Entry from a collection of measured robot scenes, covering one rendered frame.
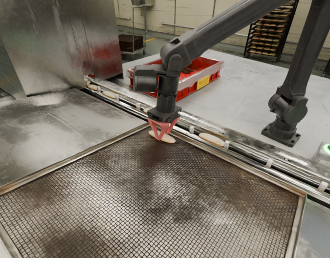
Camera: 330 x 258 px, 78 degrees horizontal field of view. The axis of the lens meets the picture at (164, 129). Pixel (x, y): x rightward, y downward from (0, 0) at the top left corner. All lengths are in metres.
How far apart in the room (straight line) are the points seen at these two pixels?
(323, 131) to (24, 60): 1.21
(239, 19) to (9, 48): 0.79
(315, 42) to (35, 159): 0.81
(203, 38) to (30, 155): 0.52
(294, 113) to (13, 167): 0.82
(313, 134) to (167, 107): 0.62
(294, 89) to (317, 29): 0.17
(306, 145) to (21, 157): 0.91
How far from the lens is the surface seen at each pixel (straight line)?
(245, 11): 0.59
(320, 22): 0.73
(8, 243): 0.45
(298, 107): 0.79
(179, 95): 1.03
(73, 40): 1.08
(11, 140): 0.71
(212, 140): 0.74
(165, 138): 0.65
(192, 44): 0.55
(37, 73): 1.03
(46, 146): 0.65
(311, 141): 0.95
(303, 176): 0.73
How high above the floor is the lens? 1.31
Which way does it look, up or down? 36 degrees down
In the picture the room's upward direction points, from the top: straight up
